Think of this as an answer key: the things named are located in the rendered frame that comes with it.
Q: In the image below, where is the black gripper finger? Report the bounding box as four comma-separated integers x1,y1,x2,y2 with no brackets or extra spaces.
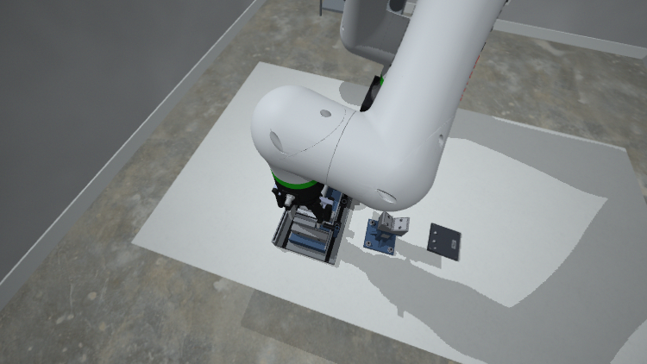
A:
305,196,335,229
272,184,296,220

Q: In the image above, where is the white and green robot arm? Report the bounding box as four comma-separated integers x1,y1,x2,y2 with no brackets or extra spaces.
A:
251,0,507,212

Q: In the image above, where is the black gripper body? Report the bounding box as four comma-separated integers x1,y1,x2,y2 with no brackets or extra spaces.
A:
292,192,323,206

